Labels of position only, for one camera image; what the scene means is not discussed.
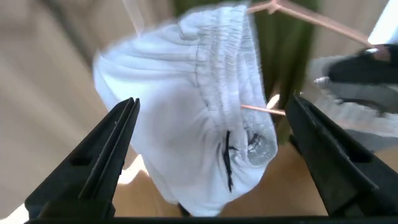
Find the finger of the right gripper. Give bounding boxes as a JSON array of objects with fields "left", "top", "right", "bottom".
[{"left": 327, "top": 43, "right": 398, "bottom": 85}]

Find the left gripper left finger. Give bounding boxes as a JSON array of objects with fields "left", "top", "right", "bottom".
[{"left": 24, "top": 96, "right": 141, "bottom": 219}]

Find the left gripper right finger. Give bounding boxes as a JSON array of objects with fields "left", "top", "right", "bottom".
[{"left": 284, "top": 94, "right": 398, "bottom": 218}]

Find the pink clothes hanger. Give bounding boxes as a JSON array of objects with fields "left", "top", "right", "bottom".
[{"left": 240, "top": 0, "right": 392, "bottom": 117}]

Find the green long-sleeved shirt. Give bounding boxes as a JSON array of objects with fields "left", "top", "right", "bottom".
[{"left": 172, "top": 0, "right": 322, "bottom": 146}]

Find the pale grey printed garment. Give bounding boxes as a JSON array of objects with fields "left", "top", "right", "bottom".
[{"left": 92, "top": 2, "right": 279, "bottom": 218}]

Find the white laundry basket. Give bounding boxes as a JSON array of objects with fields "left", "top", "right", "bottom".
[{"left": 309, "top": 55, "right": 398, "bottom": 153}]

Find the beige curtain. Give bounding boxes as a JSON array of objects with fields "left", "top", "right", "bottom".
[{"left": 0, "top": 0, "right": 391, "bottom": 216}]

